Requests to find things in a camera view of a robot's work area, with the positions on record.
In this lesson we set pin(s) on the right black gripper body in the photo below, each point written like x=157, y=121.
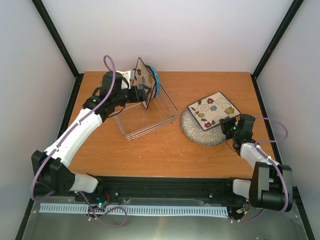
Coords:
x=227, y=128

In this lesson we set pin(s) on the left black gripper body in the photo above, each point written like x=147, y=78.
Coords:
x=131, y=98

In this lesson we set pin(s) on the white square floral plate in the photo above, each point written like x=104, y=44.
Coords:
x=144, y=79

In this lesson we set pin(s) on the blue polka dot plate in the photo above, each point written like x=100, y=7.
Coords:
x=157, y=79

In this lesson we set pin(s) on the chrome wire dish rack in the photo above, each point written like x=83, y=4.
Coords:
x=135, y=121

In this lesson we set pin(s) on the grey speckled round plate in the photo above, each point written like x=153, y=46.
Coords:
x=195, y=133

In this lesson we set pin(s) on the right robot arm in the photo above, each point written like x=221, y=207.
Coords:
x=262, y=175

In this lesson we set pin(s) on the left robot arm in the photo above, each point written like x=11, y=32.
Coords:
x=51, y=167

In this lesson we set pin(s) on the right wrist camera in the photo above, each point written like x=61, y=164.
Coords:
x=245, y=126

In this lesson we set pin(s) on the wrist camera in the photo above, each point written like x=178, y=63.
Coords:
x=245, y=126
x=128, y=80

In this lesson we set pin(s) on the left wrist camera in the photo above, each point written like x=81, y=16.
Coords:
x=128, y=80

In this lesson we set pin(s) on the black aluminium frame rail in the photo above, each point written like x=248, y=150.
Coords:
x=211, y=190

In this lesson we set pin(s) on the light blue cable duct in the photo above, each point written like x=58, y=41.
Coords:
x=141, y=210

